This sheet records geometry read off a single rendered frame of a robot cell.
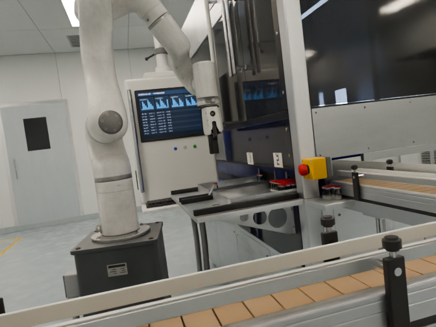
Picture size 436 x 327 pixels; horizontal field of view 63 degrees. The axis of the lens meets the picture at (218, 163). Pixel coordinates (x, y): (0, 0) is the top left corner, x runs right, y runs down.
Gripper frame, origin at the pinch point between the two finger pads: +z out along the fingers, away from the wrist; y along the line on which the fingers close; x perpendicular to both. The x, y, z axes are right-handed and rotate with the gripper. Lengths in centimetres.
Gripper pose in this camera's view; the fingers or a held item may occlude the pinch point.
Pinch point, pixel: (213, 148)
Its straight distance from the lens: 133.5
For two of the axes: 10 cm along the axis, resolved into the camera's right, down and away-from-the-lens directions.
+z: 1.2, 9.9, 0.7
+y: -2.5, -0.3, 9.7
